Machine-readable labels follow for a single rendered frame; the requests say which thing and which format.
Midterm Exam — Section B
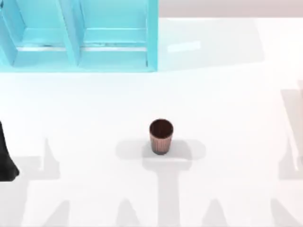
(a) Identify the brown ribbed cup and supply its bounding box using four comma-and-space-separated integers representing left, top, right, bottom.
149, 119, 174, 156

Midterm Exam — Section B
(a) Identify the light blue rack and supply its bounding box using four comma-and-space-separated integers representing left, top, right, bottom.
0, 0, 159, 73

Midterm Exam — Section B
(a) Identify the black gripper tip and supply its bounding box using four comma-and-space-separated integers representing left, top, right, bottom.
0, 121, 20, 182

